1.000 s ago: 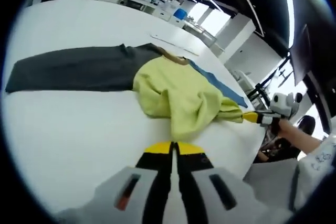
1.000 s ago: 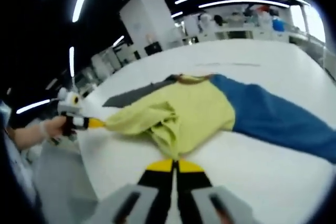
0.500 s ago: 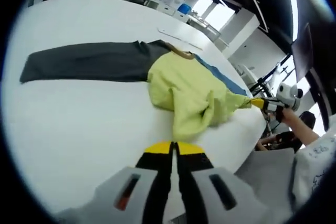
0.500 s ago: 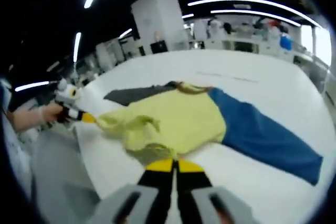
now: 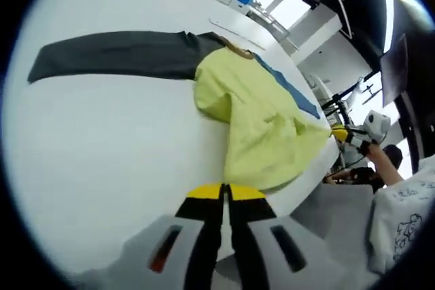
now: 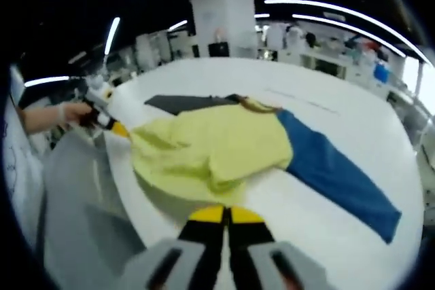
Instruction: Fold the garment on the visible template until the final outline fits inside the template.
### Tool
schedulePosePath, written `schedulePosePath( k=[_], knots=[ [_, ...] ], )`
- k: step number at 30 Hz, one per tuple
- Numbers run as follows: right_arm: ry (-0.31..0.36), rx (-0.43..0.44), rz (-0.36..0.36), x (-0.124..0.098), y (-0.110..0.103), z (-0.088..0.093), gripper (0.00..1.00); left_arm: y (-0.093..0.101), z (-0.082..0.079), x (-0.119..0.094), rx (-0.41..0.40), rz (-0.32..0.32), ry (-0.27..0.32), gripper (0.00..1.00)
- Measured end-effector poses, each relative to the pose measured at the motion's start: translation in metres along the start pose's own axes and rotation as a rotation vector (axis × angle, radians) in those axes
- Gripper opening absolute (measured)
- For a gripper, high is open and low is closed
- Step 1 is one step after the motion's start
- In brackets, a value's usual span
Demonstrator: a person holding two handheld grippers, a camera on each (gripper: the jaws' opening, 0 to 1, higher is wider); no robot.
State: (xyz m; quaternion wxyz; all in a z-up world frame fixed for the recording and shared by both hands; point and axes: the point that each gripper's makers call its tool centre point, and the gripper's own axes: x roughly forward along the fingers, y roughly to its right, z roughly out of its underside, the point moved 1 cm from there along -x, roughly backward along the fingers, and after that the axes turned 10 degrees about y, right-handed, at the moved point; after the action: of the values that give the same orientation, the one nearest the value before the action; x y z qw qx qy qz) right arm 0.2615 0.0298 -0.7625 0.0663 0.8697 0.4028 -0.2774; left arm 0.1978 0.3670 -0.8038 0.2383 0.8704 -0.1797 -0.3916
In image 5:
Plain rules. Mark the dark hanging monitor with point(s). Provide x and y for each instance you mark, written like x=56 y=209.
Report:
x=394 y=72

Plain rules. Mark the wide curved ceiling light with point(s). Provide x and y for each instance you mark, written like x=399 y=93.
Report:
x=386 y=4

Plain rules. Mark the black tripod stand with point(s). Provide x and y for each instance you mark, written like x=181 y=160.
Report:
x=343 y=103

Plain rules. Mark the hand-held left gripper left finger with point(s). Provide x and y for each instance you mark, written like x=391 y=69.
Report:
x=163 y=246

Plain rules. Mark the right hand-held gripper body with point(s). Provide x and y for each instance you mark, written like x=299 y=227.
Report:
x=375 y=127

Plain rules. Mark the white table socket panel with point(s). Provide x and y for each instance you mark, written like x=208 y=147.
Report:
x=234 y=32

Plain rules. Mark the operator in white shirt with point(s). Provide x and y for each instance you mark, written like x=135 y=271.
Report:
x=404 y=222

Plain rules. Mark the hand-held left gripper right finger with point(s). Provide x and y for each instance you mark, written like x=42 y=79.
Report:
x=265 y=246

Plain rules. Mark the person's right hand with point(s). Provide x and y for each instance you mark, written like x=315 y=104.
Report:
x=375 y=150

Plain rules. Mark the yellow-green colour-block garment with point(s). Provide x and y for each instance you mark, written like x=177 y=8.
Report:
x=255 y=117

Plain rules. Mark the white frame table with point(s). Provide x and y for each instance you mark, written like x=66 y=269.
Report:
x=268 y=21

